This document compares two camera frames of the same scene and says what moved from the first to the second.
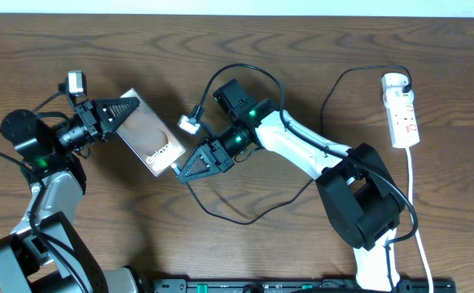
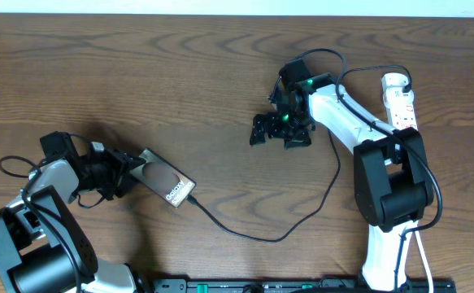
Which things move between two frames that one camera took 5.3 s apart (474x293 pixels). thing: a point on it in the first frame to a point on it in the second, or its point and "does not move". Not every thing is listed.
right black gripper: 214,157 to 258,129
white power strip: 401,111 does not move
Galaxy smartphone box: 150,138 to 163,179
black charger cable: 321,139 to 333,182
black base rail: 292,286 does not move
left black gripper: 93,120 to 115,170
